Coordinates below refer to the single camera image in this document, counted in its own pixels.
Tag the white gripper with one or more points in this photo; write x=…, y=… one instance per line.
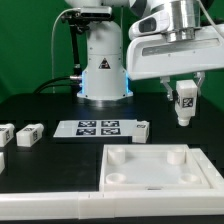
x=170, y=42

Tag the white square table top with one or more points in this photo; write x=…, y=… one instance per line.
x=150, y=167

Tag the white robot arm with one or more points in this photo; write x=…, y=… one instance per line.
x=105, y=75

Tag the black camera on stand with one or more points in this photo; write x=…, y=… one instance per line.
x=99, y=13

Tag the black camera stand pole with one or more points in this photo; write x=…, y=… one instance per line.
x=76, y=61

